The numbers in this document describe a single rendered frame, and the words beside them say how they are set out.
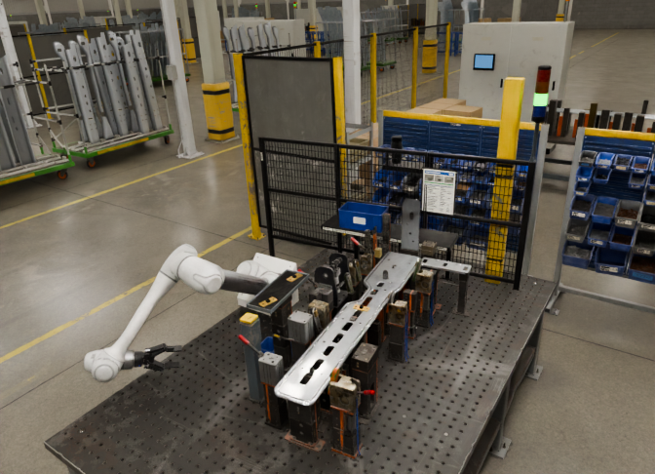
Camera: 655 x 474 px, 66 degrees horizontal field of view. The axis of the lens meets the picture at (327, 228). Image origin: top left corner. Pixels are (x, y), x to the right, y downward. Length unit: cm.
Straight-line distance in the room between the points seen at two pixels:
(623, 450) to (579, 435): 23
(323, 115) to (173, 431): 316
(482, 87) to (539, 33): 116
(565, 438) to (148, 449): 237
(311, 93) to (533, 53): 488
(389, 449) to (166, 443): 97
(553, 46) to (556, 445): 654
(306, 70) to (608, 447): 366
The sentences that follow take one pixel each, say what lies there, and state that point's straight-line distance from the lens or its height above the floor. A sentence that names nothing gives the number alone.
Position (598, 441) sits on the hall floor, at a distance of 364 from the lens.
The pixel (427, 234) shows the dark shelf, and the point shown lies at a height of 103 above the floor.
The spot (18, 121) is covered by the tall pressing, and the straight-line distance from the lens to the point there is 922.
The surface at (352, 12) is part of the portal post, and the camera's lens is 686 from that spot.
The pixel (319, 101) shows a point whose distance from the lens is 480.
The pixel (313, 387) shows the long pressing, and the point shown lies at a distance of 218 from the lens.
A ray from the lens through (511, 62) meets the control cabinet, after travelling 904.
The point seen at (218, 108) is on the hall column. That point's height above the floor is 66.
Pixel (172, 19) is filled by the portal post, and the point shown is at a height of 227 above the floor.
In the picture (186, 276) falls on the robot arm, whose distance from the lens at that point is 246.
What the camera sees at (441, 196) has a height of 127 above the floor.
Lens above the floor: 244
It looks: 24 degrees down
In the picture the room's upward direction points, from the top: 2 degrees counter-clockwise
